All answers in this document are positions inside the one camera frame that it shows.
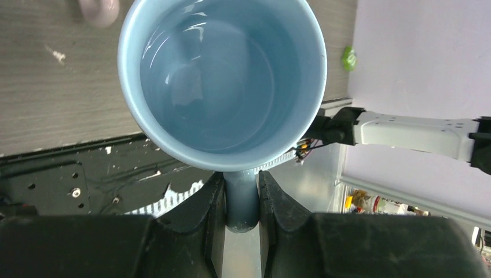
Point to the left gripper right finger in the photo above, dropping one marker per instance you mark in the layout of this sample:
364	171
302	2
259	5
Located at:
296	242

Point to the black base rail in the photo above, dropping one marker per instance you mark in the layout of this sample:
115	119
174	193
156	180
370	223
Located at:
122	175

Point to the lilac mug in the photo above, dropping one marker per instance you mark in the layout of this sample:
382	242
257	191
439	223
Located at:
101	13

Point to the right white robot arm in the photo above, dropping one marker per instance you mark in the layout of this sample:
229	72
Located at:
465	140

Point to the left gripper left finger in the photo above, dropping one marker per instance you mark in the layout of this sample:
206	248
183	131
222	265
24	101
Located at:
188	241

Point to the light blue mug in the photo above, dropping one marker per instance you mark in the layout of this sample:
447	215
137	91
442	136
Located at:
224	86

